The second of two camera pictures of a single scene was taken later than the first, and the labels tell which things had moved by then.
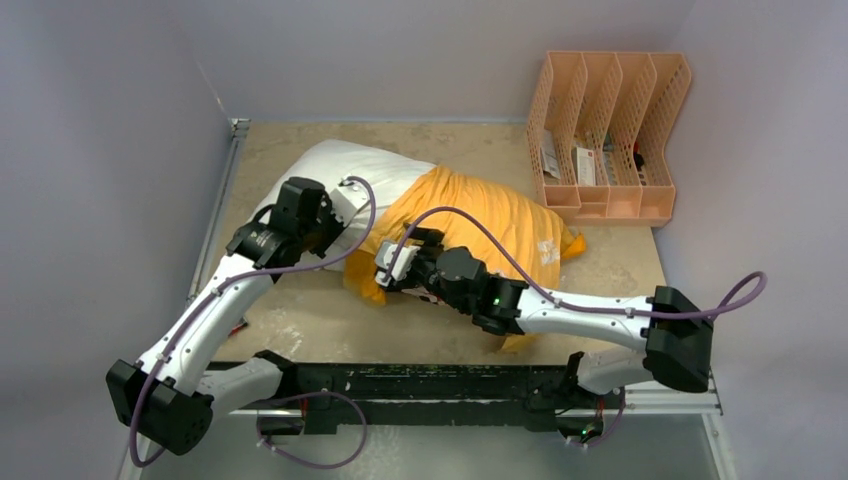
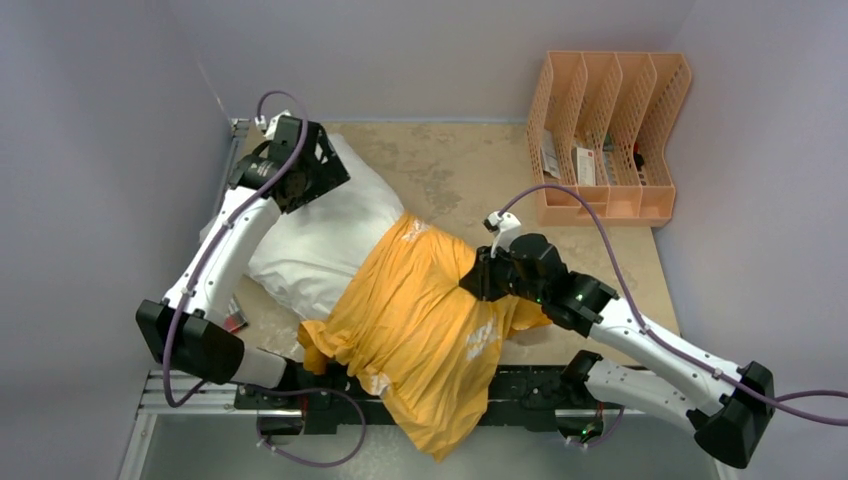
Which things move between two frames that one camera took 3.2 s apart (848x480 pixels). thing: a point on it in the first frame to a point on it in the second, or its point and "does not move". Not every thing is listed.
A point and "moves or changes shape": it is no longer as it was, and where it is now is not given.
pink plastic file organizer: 598,128 does not move
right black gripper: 432,245 to 480,281
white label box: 585,165 does not move
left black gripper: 336,226 to 332,174
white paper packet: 548,155 does not move
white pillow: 389,176 moves or changes shape
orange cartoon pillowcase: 509,234 to 424,342
